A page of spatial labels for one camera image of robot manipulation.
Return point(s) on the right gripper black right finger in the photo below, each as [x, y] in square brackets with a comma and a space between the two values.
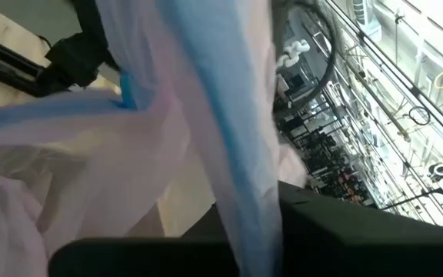
[360, 246]

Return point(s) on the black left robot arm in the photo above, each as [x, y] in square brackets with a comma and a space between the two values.
[10, 63]

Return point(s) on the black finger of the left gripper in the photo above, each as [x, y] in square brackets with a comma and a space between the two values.
[88, 19]

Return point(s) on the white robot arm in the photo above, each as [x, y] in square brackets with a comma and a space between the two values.
[292, 54]

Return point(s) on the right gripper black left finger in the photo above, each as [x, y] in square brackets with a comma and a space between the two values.
[129, 257]

